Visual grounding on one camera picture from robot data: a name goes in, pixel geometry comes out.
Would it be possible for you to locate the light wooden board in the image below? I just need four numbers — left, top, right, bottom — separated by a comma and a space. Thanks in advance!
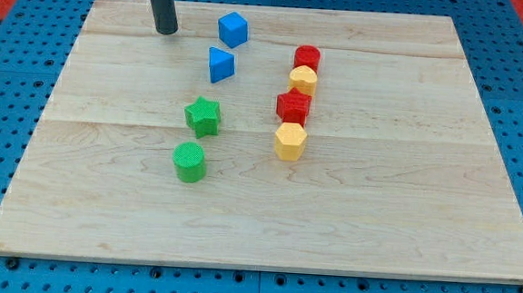
0, 0, 523, 284

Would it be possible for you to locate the red star block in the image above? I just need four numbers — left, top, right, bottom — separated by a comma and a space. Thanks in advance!
275, 88, 311, 127

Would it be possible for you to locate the yellow heart block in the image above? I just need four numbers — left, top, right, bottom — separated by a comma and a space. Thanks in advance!
288, 65, 318, 97

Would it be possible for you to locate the green star block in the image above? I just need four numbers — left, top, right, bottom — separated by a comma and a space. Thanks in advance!
184, 96, 221, 139

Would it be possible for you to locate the blue cube block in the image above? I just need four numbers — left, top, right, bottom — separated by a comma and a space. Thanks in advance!
218, 11, 249, 48

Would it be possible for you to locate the blue triangular prism block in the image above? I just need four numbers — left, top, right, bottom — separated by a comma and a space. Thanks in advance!
208, 46, 235, 83

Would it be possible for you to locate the yellow hexagon block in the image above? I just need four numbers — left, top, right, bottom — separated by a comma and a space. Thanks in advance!
274, 122, 308, 161

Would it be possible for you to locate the green cylinder block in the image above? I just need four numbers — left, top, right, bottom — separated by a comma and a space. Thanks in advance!
173, 142, 206, 183

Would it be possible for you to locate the red cylinder block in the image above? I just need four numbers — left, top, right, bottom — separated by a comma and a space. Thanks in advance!
293, 44, 321, 73

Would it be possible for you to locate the black cylindrical robot arm rod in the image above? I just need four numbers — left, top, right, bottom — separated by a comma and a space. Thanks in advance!
150, 0, 179, 35

